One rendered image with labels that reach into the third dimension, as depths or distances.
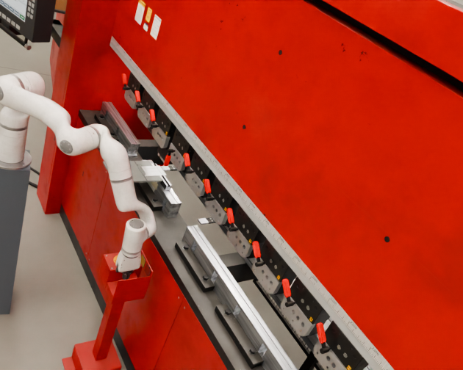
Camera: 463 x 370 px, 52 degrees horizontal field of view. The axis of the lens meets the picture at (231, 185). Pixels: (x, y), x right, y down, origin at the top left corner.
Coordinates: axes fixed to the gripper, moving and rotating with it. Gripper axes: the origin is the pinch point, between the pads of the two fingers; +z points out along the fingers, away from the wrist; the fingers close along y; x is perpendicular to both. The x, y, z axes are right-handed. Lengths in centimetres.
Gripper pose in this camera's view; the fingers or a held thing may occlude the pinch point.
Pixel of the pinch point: (126, 275)
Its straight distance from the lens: 224.9
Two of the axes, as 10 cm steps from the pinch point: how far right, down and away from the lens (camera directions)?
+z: -2.6, 7.9, 5.5
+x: 4.7, 6.1, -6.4
